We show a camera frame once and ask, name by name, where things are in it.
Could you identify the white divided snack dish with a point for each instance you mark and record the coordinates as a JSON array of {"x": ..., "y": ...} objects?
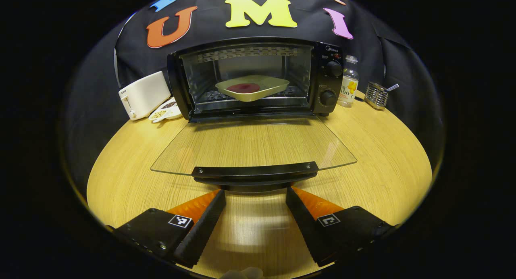
[{"x": 165, "y": 111}]

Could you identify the pink food slice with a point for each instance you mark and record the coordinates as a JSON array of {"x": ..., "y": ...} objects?
[{"x": 243, "y": 87}]

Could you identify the metal spoon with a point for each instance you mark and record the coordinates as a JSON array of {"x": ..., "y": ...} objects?
[{"x": 392, "y": 87}]

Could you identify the clear drink bottle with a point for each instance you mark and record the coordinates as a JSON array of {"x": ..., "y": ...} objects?
[{"x": 348, "y": 85}]

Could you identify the cream food tray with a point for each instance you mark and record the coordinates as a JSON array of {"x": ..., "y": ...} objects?
[{"x": 266, "y": 85}]

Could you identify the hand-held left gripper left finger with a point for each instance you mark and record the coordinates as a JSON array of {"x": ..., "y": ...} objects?
[{"x": 201, "y": 228}]

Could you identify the small black round lid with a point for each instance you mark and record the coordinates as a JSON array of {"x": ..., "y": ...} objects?
[{"x": 359, "y": 98}]

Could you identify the white toaster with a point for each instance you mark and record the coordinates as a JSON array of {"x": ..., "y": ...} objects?
[{"x": 145, "y": 94}]

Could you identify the black electric oven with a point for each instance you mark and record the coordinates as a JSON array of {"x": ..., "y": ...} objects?
[{"x": 326, "y": 81}]

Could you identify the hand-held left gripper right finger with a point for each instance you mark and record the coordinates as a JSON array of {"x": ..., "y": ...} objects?
[{"x": 306, "y": 226}]

